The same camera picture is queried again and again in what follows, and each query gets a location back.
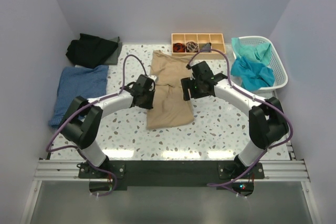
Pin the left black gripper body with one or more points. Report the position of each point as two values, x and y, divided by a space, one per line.
147 102

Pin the wooden compartment tray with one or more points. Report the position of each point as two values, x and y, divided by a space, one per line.
217 40

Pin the white plastic laundry basket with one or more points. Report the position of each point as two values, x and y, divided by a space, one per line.
275 63

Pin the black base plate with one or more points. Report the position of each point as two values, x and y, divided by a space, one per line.
159 174

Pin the blue folded t shirt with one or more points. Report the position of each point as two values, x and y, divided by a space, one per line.
74 82

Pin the beige t shirt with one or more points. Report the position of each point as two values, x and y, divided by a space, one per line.
169 108

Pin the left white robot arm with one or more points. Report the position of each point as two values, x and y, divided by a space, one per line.
82 119

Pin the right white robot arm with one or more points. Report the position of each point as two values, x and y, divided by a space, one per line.
267 123

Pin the grey folded t shirt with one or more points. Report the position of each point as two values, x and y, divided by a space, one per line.
113 59

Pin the blue t shirt in basket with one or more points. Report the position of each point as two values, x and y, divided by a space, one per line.
254 75

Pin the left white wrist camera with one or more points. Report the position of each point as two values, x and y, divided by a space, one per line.
154 78

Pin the brown patterned rolled sock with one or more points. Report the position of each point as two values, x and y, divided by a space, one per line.
191 46

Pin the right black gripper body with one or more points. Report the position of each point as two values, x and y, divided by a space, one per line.
199 93

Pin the dark grey rolled sock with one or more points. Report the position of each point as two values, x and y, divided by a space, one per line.
207 47

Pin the red black rolled sock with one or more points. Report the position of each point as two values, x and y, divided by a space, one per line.
178 47

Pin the black folded t shirt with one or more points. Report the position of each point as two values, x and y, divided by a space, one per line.
90 51

